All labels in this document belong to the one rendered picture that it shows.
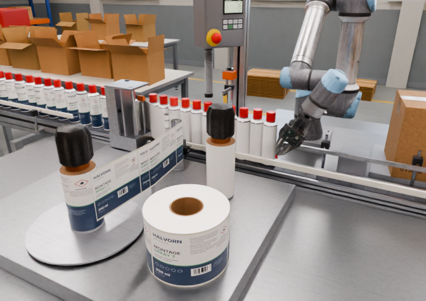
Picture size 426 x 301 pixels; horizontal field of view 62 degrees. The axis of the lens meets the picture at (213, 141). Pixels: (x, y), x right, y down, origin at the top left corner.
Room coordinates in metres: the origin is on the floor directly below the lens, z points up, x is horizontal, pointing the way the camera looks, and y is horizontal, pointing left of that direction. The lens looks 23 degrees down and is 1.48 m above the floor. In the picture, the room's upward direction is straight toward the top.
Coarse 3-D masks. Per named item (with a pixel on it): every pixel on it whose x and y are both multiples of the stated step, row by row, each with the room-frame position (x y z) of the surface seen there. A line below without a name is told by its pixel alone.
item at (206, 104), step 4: (204, 104) 1.29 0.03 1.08; (208, 104) 1.29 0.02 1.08; (204, 108) 1.29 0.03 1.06; (204, 112) 1.29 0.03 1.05; (204, 116) 1.28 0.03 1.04; (204, 120) 1.28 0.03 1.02; (204, 124) 1.28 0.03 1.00; (204, 128) 1.28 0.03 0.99; (204, 132) 1.28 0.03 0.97; (204, 136) 1.28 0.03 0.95; (208, 136) 1.28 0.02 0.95; (204, 140) 1.28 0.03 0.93; (204, 144) 1.28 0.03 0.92; (204, 152) 1.28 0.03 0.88
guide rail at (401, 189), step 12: (192, 144) 1.29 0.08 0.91; (240, 156) 1.20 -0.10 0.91; (252, 156) 1.18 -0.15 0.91; (288, 168) 1.11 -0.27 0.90; (300, 168) 1.09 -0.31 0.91; (312, 168) 1.08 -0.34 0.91; (348, 180) 1.02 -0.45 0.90; (360, 180) 1.00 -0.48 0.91; (372, 180) 1.00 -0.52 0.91; (408, 192) 0.94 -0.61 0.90; (420, 192) 0.92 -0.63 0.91
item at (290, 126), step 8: (304, 112) 1.09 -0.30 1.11; (296, 120) 1.15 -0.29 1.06; (304, 120) 1.07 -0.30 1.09; (312, 120) 1.08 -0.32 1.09; (288, 128) 1.09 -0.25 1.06; (296, 128) 1.09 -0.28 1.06; (304, 128) 1.08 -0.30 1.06; (288, 136) 1.09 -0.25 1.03; (296, 136) 1.08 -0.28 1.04; (304, 136) 1.07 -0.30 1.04; (296, 144) 1.08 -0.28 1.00
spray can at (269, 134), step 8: (272, 112) 1.18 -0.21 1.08; (272, 120) 1.17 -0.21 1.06; (264, 128) 1.17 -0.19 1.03; (272, 128) 1.16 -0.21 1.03; (264, 136) 1.17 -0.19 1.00; (272, 136) 1.16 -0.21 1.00; (264, 144) 1.17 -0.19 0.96; (272, 144) 1.16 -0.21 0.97; (264, 152) 1.17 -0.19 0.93; (272, 152) 1.16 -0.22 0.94
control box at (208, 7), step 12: (204, 0) 1.30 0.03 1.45; (216, 0) 1.32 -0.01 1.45; (204, 12) 1.30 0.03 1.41; (216, 12) 1.32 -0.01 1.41; (204, 24) 1.30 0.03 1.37; (216, 24) 1.32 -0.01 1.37; (204, 36) 1.30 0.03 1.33; (228, 36) 1.34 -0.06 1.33; (240, 36) 1.36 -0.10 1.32; (204, 48) 1.30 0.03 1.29
